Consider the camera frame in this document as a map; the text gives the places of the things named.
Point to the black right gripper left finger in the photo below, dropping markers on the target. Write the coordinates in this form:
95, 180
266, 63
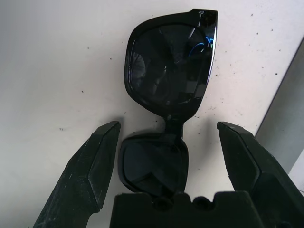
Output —
90, 171

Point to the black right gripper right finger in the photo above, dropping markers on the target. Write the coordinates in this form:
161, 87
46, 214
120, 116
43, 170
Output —
261, 180

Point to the black sunglasses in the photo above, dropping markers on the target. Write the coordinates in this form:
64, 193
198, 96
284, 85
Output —
166, 59

